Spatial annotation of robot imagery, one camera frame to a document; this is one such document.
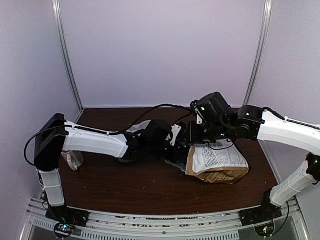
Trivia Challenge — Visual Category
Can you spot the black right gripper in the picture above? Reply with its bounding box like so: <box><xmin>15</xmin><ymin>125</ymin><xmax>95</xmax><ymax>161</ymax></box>
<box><xmin>182</xmin><ymin>121</ymin><xmax>232</xmax><ymax>145</ymax></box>

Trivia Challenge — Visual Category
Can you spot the brown white pet food bag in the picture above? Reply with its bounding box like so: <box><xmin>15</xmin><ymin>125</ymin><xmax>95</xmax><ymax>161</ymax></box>
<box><xmin>164</xmin><ymin>139</ymin><xmax>251</xmax><ymax>185</ymax></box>

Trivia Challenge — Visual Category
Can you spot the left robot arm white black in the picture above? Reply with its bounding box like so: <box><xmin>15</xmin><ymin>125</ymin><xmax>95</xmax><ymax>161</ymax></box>
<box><xmin>34</xmin><ymin>113</ymin><xmax>176</xmax><ymax>222</ymax></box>

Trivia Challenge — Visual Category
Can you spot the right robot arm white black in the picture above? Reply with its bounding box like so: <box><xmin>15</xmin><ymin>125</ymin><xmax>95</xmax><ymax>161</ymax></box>
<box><xmin>187</xmin><ymin>92</ymin><xmax>320</xmax><ymax>221</ymax></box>

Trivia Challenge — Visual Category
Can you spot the grey double pet bowl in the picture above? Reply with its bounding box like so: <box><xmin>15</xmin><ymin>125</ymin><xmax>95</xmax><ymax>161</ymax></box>
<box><xmin>118</xmin><ymin>120</ymin><xmax>151</xmax><ymax>164</ymax></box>

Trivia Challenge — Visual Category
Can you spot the white patterned mug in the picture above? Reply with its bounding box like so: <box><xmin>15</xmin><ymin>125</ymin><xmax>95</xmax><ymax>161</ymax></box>
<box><xmin>61</xmin><ymin>151</ymin><xmax>84</xmax><ymax>171</ymax></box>

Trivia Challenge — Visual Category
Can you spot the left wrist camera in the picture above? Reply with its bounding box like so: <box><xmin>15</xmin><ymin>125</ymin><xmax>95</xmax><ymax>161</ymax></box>
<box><xmin>166</xmin><ymin>121</ymin><xmax>187</xmax><ymax>147</ymax></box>

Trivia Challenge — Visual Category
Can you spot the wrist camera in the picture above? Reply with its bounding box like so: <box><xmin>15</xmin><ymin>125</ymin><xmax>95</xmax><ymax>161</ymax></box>
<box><xmin>190</xmin><ymin>100</ymin><xmax>204</xmax><ymax>125</ymax></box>
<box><xmin>166</xmin><ymin>121</ymin><xmax>187</xmax><ymax>147</ymax></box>

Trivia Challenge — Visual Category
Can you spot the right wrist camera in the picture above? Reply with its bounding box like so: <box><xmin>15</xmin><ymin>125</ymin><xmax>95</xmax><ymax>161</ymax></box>
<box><xmin>190</xmin><ymin>100</ymin><xmax>204</xmax><ymax>125</ymax></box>

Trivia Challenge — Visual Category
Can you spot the black braided left cable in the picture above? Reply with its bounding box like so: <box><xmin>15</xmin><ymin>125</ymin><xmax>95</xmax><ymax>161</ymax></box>
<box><xmin>24</xmin><ymin>103</ymin><xmax>193</xmax><ymax>167</ymax></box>

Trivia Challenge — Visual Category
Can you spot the front aluminium rail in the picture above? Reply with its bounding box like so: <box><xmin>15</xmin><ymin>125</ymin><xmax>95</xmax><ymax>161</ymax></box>
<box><xmin>23</xmin><ymin>197</ymin><xmax>308</xmax><ymax>240</ymax></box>

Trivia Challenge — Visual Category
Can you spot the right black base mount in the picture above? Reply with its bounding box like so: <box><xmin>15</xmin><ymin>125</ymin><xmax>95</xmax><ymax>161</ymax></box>
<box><xmin>239</xmin><ymin>188</ymin><xmax>282</xmax><ymax>227</ymax></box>

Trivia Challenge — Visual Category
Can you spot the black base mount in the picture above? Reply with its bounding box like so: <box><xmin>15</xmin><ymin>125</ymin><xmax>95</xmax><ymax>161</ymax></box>
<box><xmin>45</xmin><ymin>202</ymin><xmax>90</xmax><ymax>227</ymax></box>
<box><xmin>239</xmin><ymin>188</ymin><xmax>282</xmax><ymax>227</ymax></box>

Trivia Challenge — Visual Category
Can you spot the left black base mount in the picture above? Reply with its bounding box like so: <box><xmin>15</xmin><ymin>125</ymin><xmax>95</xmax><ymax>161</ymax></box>
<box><xmin>45</xmin><ymin>202</ymin><xmax>90</xmax><ymax>227</ymax></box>

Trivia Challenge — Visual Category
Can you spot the right aluminium frame post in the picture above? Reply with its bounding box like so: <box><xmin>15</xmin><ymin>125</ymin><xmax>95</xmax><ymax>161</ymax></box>
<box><xmin>243</xmin><ymin>0</ymin><xmax>273</xmax><ymax>105</ymax></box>

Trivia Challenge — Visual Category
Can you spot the aluminium frame post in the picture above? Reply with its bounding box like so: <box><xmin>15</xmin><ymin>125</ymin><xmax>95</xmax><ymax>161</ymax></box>
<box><xmin>52</xmin><ymin>0</ymin><xmax>84</xmax><ymax>112</ymax></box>
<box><xmin>243</xmin><ymin>0</ymin><xmax>273</xmax><ymax>105</ymax></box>

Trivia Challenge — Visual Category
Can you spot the left aluminium frame post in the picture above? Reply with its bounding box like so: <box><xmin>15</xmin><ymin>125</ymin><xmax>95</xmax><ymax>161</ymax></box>
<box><xmin>52</xmin><ymin>0</ymin><xmax>84</xmax><ymax>112</ymax></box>

